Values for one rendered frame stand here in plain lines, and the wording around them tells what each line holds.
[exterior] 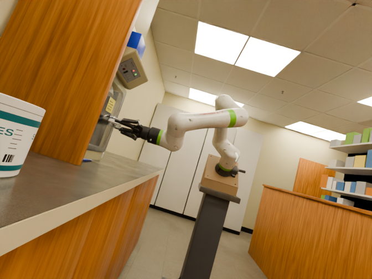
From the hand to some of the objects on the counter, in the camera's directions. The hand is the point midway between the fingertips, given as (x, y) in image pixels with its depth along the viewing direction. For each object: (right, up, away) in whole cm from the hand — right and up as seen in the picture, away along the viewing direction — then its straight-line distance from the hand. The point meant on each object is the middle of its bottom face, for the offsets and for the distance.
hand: (114, 123), depth 102 cm
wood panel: (-25, -12, -31) cm, 42 cm away
